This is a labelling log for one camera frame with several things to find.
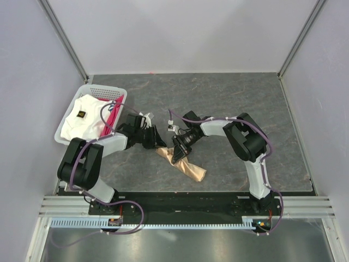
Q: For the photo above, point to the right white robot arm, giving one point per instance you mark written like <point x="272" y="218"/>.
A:
<point x="248" y="141"/>

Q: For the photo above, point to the white cloth with logo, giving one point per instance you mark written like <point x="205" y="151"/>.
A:
<point x="84" y="120"/>

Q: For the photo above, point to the peach satin napkin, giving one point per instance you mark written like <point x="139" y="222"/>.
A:
<point x="192" y="171"/>

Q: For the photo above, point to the left aluminium frame post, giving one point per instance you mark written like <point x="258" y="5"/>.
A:
<point x="52" y="17"/>

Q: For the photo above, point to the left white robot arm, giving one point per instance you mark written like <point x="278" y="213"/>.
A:
<point x="81" y="163"/>

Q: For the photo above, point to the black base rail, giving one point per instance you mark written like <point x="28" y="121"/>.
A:
<point x="187" y="207"/>

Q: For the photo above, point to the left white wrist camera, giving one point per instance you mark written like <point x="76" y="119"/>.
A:
<point x="146" y="121"/>

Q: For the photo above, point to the light blue cable duct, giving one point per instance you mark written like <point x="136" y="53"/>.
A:
<point x="107" y="223"/>

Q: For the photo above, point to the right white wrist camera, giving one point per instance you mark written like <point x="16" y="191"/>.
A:
<point x="172" y="127"/>

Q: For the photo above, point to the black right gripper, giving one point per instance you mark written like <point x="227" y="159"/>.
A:
<point x="179" y="152"/>

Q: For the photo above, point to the aluminium frame post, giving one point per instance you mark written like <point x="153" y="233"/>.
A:
<point x="52" y="17"/>
<point x="302" y="36"/>

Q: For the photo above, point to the pink cloth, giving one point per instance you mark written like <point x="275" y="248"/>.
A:
<point x="113" y="109"/>

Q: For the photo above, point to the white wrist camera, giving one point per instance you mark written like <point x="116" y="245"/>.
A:
<point x="172" y="127"/>
<point x="146" y="121"/>

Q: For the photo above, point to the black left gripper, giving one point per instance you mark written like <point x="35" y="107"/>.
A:
<point x="155" y="141"/>

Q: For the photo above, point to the right aluminium frame post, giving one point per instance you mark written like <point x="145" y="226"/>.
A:
<point x="302" y="36"/>

